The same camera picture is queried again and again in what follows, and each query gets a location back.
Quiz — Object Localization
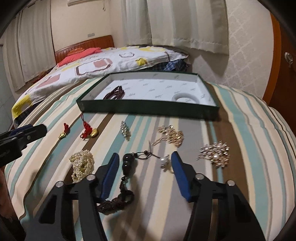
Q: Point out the small red gold charm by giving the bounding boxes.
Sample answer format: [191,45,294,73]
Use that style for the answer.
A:
[59,123,70,140]

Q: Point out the red knot gold ingot charm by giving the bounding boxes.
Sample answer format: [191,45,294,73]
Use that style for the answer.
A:
[80,114,99,140]

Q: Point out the pearl necklace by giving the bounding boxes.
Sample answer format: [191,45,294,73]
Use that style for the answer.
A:
[69,149,95,183]

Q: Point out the black gourd pendant tassel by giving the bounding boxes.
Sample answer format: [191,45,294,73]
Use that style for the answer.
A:
[97,150,159,215]

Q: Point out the pearl flower brooch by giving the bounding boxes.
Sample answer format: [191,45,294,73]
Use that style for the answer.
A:
[196,141,230,168]

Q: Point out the pearl ring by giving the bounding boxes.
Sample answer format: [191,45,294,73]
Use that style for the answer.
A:
[160,154,173,173]

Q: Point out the gold chain necklace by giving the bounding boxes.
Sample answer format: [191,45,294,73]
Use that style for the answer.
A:
[151,124,185,148]

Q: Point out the silver rhinestone brooch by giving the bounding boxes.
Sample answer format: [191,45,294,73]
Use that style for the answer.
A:
[120,121,130,141]

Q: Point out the dark red bead bracelet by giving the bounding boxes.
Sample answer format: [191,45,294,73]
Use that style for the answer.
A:
[102,85,126,100]

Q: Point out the white jade bangle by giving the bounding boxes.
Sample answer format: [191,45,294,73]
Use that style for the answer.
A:
[171,92,200,104]

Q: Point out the green jewelry tray box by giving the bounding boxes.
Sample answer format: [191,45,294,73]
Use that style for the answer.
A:
[76,71,220,121]

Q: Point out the striped tablecloth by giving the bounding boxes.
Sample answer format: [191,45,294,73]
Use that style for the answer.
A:
[5,80,295,240]

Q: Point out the left window curtain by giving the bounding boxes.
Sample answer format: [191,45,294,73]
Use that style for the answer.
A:
[3,1,56,92]

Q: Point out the bed with patterned quilt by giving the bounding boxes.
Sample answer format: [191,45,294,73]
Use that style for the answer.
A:
[11,46,189,127]

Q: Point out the pink pillow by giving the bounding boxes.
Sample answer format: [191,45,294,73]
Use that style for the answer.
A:
[57,47,102,67]

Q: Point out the wooden headboard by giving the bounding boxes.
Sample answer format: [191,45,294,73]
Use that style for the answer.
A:
[55,35,114,63]

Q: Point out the wooden door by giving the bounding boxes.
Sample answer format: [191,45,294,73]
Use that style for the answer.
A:
[263,15,295,126]

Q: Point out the white air conditioner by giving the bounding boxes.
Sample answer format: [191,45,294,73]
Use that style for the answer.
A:
[67,0,88,6]

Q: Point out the centre white curtain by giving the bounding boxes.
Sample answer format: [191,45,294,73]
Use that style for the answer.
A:
[121,0,152,45]

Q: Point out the white curtain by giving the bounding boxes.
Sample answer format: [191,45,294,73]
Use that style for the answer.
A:
[121,0,152,45]
[147,0,229,55]

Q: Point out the door lock knob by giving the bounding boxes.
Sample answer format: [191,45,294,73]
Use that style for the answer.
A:
[285,52,293,68]

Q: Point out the right white curtain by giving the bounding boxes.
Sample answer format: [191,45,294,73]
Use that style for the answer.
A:
[147,0,229,55]

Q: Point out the wall power outlet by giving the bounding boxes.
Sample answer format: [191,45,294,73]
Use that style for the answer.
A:
[87,33,95,38]

